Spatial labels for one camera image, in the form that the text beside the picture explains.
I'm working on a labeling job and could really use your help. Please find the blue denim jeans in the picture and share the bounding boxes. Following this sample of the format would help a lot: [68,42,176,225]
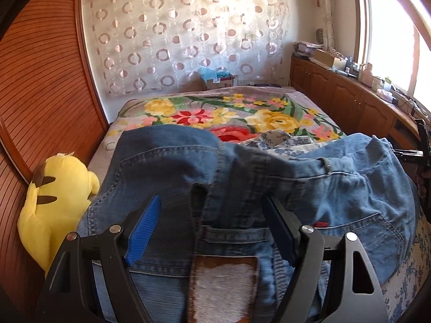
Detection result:
[77,125,420,322]

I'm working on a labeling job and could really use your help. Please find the person's right hand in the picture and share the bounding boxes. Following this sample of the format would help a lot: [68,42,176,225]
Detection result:
[416,166,431,222]

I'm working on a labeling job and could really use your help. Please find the long wooden sideboard cabinet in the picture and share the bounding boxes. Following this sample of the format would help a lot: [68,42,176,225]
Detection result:
[290,55,420,149]

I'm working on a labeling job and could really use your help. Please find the white bottle on sideboard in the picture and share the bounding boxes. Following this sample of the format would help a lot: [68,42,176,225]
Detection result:
[359,63,373,87]

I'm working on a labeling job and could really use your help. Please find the yellow Pikachu plush toy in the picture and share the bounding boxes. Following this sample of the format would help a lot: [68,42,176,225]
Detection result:
[18,153,100,273]

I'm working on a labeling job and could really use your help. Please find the cardboard box on sideboard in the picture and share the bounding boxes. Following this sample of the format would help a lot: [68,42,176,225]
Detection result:
[313,49,347,71]

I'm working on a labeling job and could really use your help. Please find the wooden framed window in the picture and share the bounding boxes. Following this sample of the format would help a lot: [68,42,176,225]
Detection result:
[356,0,430,110]

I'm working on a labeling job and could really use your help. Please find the bed with blue floral sheet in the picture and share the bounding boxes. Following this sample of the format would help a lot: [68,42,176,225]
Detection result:
[87,85,431,323]

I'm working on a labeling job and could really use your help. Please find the colourful floral blanket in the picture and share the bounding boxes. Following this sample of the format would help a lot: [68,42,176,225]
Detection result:
[103,86,344,150]

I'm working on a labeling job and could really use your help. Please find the beige side curtain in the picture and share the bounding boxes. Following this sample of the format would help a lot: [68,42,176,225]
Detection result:
[318,0,336,49]

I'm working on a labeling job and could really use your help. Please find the wooden slatted wardrobe door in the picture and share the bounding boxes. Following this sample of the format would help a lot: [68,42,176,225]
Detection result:
[1,0,107,306]

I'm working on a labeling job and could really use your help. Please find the cardboard box with blue cloth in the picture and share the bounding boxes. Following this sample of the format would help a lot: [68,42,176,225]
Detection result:
[199,67,237,90]

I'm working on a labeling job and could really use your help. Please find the sheer circle-pattern curtain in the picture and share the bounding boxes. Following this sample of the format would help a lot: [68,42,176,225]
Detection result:
[82,0,290,97]

